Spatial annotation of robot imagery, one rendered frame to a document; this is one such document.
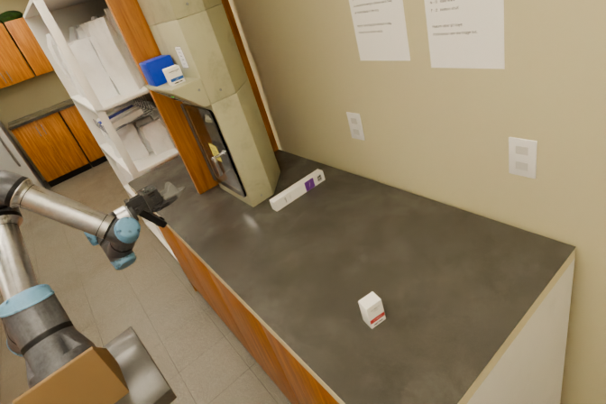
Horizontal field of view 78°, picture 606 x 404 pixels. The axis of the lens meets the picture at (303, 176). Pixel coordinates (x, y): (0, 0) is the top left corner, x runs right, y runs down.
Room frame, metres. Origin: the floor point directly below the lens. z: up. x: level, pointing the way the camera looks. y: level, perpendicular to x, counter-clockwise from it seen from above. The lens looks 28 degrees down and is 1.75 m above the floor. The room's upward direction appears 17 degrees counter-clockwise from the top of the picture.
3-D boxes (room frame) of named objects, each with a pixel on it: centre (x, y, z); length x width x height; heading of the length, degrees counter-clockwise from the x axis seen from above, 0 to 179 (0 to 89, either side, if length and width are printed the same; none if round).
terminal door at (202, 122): (1.52, 0.33, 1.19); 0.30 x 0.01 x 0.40; 30
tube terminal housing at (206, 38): (1.58, 0.21, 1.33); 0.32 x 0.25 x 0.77; 30
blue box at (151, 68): (1.56, 0.41, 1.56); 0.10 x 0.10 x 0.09; 30
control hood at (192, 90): (1.49, 0.37, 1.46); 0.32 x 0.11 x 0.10; 30
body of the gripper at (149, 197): (1.25, 0.58, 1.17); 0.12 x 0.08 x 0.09; 120
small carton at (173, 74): (1.43, 0.34, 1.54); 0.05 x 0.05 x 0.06; 28
